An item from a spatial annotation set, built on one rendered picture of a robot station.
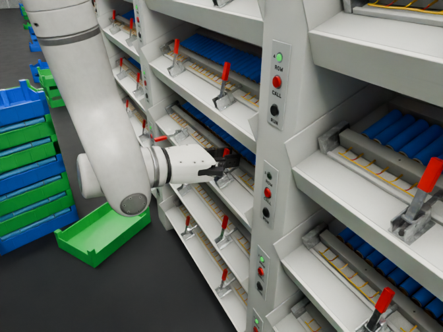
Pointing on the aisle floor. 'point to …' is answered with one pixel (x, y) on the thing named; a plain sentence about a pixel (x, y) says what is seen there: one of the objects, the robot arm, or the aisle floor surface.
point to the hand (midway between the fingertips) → (227, 157)
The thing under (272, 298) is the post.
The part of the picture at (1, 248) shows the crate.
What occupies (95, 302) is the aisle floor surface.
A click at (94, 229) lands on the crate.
